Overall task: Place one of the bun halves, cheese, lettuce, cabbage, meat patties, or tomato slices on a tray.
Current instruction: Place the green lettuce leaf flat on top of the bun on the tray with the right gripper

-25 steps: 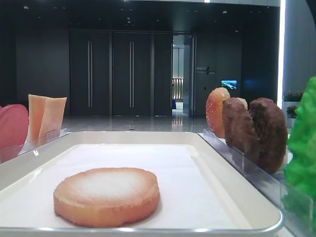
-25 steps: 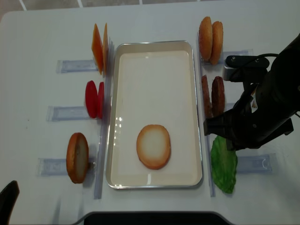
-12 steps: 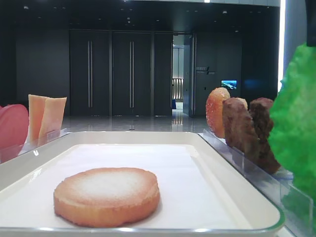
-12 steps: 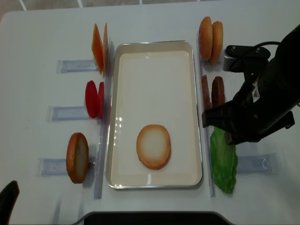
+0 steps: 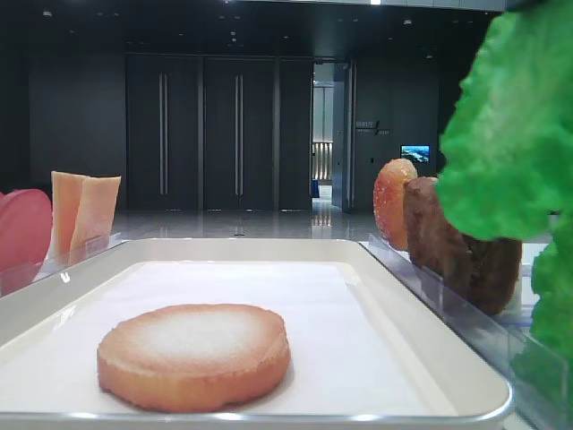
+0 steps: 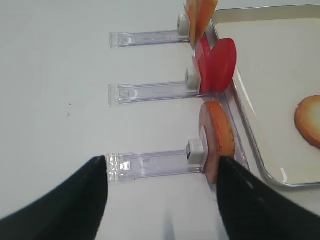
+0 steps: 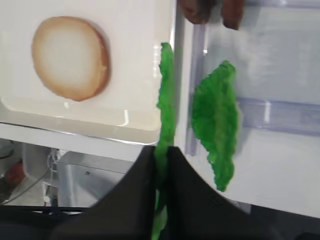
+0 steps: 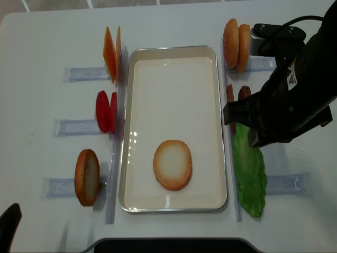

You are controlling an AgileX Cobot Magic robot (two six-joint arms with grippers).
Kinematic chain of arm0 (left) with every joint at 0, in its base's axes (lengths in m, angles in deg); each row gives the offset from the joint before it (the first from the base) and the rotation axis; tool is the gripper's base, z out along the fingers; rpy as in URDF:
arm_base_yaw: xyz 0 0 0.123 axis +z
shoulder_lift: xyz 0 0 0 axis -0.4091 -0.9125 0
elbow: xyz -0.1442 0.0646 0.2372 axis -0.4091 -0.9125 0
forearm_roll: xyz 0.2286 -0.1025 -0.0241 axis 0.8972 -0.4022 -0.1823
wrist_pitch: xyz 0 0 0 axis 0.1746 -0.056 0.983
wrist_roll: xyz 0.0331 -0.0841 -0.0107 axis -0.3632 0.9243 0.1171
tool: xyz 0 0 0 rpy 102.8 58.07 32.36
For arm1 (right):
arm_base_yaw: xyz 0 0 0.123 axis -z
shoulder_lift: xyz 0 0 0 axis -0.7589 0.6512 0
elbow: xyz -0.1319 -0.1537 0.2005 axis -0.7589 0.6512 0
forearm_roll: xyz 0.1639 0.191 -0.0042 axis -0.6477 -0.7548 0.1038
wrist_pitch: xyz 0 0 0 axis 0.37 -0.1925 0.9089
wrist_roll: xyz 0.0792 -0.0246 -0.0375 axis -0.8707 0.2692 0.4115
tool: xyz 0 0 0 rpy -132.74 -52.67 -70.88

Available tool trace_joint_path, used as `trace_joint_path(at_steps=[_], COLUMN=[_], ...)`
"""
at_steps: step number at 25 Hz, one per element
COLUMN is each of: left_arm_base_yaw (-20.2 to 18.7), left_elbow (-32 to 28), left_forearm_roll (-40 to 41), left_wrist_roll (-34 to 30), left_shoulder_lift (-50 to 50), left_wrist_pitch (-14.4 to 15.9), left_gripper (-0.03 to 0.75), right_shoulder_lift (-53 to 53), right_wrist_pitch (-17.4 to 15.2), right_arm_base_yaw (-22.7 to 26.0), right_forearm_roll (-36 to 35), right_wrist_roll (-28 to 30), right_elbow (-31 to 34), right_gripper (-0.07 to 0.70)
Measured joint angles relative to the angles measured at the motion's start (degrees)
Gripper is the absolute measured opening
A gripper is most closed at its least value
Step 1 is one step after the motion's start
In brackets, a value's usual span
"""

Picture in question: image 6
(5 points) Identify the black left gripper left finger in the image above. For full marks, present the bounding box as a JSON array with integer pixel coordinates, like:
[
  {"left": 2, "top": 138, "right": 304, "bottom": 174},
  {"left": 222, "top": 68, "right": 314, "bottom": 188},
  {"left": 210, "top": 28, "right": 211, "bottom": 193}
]
[{"left": 0, "top": 156, "right": 108, "bottom": 240}]

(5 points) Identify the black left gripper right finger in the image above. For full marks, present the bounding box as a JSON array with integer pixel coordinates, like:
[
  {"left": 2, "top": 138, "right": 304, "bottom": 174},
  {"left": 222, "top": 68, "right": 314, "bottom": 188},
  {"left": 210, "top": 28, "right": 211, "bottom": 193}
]
[{"left": 216, "top": 156, "right": 320, "bottom": 240}]

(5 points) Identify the bread slice in rack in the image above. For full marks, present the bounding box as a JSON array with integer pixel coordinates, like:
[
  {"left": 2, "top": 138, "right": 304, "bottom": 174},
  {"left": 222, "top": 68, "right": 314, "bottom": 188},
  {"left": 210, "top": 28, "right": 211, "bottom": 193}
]
[{"left": 199, "top": 100, "right": 236, "bottom": 184}]

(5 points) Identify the round bread slice on tray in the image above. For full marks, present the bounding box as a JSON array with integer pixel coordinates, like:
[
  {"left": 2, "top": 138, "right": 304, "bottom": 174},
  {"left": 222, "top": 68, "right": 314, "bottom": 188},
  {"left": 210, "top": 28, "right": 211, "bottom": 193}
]
[{"left": 294, "top": 95, "right": 320, "bottom": 149}]

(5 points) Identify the rear tomato slice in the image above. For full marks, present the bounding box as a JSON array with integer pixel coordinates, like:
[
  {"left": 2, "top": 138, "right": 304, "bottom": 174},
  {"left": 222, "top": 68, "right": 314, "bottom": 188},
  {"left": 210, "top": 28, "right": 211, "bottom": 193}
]
[{"left": 195, "top": 36, "right": 212, "bottom": 94}]

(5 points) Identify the right cheese slice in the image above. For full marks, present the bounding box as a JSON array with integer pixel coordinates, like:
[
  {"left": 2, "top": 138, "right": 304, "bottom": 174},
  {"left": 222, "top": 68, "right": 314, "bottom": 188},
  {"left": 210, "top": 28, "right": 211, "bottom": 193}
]
[{"left": 195, "top": 0, "right": 218, "bottom": 40}]

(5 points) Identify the cheese slice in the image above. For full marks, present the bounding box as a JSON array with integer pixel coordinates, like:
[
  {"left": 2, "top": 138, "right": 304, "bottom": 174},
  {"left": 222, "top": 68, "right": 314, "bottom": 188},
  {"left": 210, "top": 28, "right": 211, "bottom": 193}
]
[
  {"left": 184, "top": 0, "right": 199, "bottom": 46},
  {"left": 195, "top": 0, "right": 218, "bottom": 40}
]

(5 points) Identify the left cheese slice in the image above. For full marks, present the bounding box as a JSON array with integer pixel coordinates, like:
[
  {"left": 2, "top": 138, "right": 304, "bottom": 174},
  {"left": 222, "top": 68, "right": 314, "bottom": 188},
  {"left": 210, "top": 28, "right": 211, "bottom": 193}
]
[{"left": 184, "top": 0, "right": 199, "bottom": 46}]

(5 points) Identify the near white pusher block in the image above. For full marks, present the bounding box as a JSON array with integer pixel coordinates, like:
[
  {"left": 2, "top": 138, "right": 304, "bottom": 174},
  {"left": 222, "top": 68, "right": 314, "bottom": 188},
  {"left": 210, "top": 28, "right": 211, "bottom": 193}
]
[{"left": 185, "top": 138, "right": 209, "bottom": 170}]

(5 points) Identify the white pusher block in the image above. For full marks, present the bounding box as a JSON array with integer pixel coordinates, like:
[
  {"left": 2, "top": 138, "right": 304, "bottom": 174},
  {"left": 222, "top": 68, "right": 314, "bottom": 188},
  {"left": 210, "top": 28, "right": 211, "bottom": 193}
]
[
  {"left": 185, "top": 138, "right": 209, "bottom": 170},
  {"left": 177, "top": 14, "right": 190, "bottom": 37},
  {"left": 184, "top": 67, "right": 201, "bottom": 92}
]

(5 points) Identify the white rectangular tray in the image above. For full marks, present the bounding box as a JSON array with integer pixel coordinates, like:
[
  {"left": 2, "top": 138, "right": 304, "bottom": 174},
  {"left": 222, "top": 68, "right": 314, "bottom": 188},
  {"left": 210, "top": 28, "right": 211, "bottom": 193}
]
[{"left": 211, "top": 4, "right": 320, "bottom": 188}]

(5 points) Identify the middle white pusher block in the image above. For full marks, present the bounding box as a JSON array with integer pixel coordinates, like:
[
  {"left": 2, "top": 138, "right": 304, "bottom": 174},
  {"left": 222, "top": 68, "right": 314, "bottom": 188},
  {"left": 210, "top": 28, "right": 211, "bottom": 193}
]
[{"left": 184, "top": 67, "right": 201, "bottom": 92}]

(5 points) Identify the far white pusher block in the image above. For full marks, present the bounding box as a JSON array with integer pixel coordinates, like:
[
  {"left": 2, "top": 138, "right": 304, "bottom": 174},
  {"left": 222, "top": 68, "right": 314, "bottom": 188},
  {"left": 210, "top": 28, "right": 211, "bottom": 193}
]
[{"left": 177, "top": 14, "right": 190, "bottom": 37}]

